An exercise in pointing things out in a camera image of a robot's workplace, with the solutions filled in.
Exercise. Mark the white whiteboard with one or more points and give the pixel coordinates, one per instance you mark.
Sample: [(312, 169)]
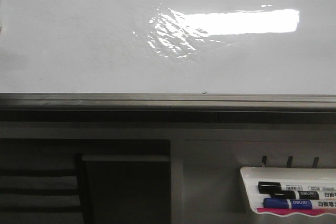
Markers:
[(168, 46)]

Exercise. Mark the dark cabinet panel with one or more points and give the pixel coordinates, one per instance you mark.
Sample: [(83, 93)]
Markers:
[(130, 189)]

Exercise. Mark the white marker tray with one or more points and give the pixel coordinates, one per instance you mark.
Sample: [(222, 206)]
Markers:
[(301, 179)]

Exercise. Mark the black capped marker top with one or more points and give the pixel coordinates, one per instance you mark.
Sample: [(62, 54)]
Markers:
[(268, 187)]

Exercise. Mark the black capped marker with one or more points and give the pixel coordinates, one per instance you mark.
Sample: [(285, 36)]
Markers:
[(268, 187), (309, 195)]

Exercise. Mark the blue capped marker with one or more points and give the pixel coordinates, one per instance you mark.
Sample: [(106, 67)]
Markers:
[(298, 204)]

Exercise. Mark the black capped marker middle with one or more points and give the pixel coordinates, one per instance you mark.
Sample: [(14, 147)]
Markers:
[(309, 195)]

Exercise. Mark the grey aluminium whiteboard frame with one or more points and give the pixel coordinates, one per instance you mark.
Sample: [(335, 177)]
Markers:
[(145, 107)]

